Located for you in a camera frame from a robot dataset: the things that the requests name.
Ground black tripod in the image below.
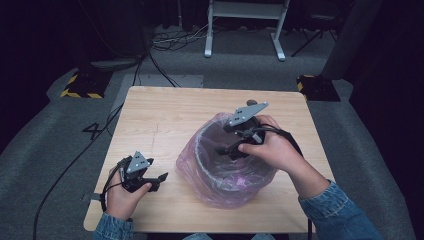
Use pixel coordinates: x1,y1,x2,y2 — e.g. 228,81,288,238
290,13,338,58

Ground person's left hand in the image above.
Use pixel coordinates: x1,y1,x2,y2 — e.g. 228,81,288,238
104,166,153,222

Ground person's light blue trousers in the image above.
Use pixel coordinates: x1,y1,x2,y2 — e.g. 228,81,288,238
184,232,278,240

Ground bundle of floor cables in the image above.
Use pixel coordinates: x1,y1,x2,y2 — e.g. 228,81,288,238
149,23,214,52

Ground black yellow striped stand base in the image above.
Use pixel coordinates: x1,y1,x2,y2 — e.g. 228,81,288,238
296,74,342,103
60,69,113,100

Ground person's right hand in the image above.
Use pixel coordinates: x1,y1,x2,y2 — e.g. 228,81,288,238
238,114,309,176

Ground left hand-held gripper black cable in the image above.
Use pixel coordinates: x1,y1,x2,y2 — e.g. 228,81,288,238
100,156,133,213

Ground right hand-held gripper black cable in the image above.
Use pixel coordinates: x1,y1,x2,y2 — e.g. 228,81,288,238
259,123,315,240

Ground pink plastic bag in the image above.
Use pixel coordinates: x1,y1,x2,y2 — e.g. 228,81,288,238
175,112,280,210

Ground hand-held gripper black cable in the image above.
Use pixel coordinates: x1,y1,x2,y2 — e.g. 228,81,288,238
100,156,133,213
259,123,315,240

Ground grey upright column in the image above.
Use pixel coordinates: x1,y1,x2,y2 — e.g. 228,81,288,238
320,0,384,81

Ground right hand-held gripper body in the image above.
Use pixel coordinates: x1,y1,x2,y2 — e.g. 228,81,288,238
222,99,270,148

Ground green plastic bin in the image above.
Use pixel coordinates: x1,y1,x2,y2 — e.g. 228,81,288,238
193,116,278,208

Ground white metal stand frame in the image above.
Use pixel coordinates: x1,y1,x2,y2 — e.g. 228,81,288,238
203,0,291,62

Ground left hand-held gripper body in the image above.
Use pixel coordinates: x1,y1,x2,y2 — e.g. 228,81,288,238
117,150,156,194

